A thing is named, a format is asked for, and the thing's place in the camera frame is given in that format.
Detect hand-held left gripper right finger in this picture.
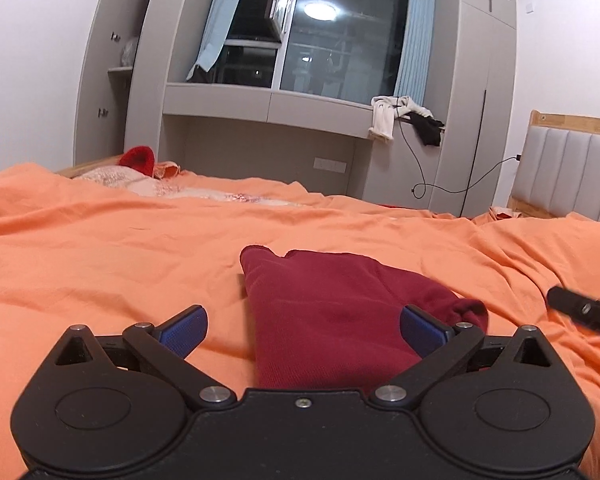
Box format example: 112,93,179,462
370,304,557,409

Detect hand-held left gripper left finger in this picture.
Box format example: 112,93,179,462
55,304,238,410

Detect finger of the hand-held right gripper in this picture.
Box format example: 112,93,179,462
547,284,600,346

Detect dark red sweater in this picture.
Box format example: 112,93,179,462
240,245,490,392

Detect orange blanket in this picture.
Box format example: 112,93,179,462
0,162,600,480

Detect grey padded wooden headboard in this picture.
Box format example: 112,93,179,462
507,109,600,224

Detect pale floral quilt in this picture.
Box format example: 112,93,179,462
72,166,306,207

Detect small orange cloth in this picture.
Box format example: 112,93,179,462
152,161,184,180

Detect red knitted hat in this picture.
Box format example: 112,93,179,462
119,145,157,177

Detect wooden bed footboard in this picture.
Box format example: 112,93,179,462
55,156,127,179

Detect black garment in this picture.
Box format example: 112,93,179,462
410,112,446,149

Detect grey open shelf cabinet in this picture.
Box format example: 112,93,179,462
107,0,167,162

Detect white garment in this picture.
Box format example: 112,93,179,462
367,95,434,144

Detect grey window cabinet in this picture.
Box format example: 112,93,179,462
155,82,382,197

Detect grey cabinet door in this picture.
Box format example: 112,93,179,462
75,0,149,172

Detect grey tall wardrobe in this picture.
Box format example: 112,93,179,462
425,0,519,217

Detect clear plastic bag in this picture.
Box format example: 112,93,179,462
119,37,139,69

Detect light blue curtain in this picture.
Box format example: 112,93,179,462
394,0,439,111
186,0,254,81

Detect window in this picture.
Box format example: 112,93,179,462
220,0,414,99

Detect black cable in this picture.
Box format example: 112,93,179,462
397,107,524,199

